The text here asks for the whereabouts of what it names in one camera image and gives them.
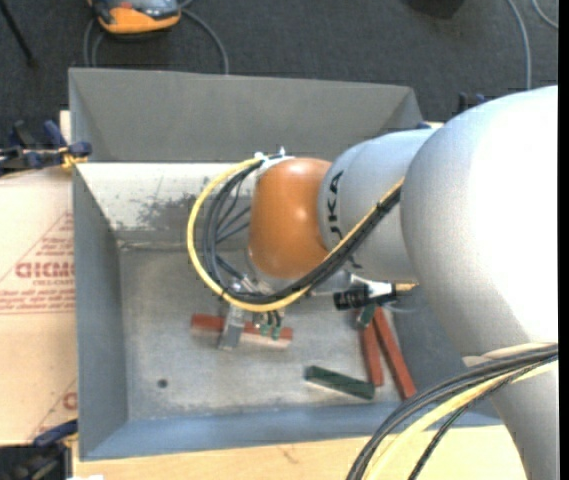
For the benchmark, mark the black cylinder on white bracket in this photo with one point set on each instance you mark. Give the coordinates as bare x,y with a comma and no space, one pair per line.
351,299

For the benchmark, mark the dark green flat block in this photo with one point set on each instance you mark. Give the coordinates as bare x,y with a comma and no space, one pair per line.
339,382

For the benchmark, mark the grey metal bin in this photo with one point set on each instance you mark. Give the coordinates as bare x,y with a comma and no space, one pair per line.
174,358

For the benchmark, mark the brown cardboard board red print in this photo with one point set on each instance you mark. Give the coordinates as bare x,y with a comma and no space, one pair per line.
24,318

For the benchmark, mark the red-brown flat block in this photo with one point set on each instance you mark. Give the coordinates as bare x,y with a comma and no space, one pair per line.
371,358
396,358
204,324

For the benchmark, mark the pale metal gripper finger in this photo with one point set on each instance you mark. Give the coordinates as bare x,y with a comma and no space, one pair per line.
229,340
236,320

